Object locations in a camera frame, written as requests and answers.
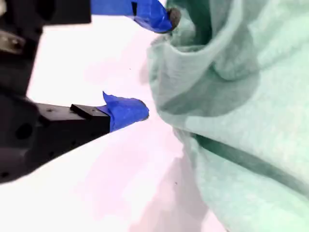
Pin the pale green T-shirt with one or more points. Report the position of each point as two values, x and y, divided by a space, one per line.
241 108

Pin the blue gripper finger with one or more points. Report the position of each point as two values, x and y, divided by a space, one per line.
149 14
96 123

